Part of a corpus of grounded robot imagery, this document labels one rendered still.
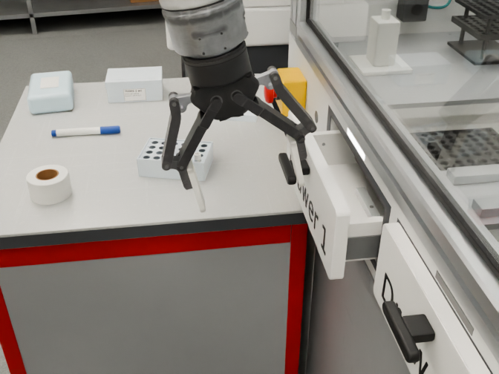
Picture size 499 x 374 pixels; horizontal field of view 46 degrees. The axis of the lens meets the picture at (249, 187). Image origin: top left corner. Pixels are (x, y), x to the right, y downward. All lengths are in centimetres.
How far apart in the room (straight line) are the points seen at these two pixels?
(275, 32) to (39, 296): 90
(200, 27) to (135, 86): 75
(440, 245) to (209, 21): 33
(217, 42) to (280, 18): 94
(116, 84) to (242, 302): 58
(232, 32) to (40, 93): 79
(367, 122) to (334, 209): 13
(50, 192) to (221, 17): 51
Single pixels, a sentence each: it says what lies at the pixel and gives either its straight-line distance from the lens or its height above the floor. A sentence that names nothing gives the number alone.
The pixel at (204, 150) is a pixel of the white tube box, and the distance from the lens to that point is 110.
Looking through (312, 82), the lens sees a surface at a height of 92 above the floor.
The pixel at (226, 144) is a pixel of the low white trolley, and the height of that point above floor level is 76.
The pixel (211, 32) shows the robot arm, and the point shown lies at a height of 113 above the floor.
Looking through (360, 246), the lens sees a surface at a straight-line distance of 77.
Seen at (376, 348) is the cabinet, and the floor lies 72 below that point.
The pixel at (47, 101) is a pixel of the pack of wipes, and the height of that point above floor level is 79.
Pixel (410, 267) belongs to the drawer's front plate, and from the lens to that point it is 64.
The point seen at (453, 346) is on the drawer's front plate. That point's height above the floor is 93.
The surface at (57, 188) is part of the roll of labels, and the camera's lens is 104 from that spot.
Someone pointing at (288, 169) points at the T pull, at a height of 91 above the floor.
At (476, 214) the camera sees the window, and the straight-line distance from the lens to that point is 57.
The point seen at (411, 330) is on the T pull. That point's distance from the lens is 59.
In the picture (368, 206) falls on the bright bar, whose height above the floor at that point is 85.
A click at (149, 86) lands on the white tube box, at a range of 138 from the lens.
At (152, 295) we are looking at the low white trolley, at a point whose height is 59.
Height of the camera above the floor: 132
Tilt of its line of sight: 32 degrees down
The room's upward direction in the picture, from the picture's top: straight up
